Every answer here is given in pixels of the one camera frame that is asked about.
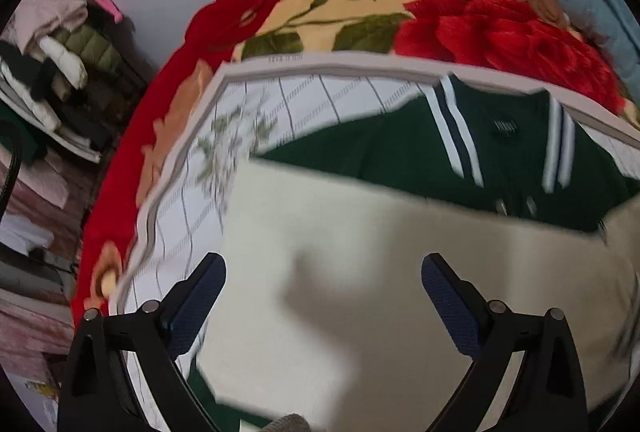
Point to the pile of folded clothes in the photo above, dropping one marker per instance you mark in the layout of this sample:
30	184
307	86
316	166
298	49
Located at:
55	57

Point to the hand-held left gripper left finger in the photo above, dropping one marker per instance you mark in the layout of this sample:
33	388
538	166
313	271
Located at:
196	301

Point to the white checked floral bed sheet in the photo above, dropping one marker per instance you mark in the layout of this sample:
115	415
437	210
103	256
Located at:
200	192

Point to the red rose printed blanket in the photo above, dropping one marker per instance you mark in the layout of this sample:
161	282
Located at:
450	27

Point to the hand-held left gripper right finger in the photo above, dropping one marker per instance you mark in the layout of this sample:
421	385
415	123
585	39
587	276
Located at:
450	307

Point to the green and cream varsity jacket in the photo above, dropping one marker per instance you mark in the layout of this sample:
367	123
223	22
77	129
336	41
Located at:
350	262

